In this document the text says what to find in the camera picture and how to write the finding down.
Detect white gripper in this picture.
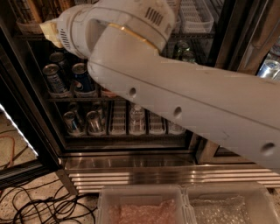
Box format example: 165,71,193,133
39,0,175,59

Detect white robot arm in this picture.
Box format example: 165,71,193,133
40,0,280,172

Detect gold tall can far left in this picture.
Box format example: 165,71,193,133
14,0,44,24

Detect dark can middle row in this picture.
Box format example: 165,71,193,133
49,52,72,86

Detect silver blue can front left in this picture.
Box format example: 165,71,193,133
43,64,68,94

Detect blue cola can front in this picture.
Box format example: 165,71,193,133
72,63,95,93

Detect open fridge door left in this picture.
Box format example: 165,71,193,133
0,26,60,189

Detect silver can bottom left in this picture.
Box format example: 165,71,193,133
63,111,81,134

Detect green can second row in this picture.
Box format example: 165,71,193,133
182,51,196,63

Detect steel fridge base grille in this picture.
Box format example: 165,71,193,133
61,154,280,194

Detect water bottle centre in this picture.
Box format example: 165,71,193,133
129,104,145,135

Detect white empty tray top right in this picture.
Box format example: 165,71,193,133
174,0,214,34

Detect clear bin pink wrap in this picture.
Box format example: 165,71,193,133
96,185,191,224

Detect clear bin white wrap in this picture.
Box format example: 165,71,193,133
186,183,280,224

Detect orange floor cable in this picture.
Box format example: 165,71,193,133
0,134,17,171

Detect black floor cables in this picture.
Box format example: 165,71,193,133
0,178,98,224

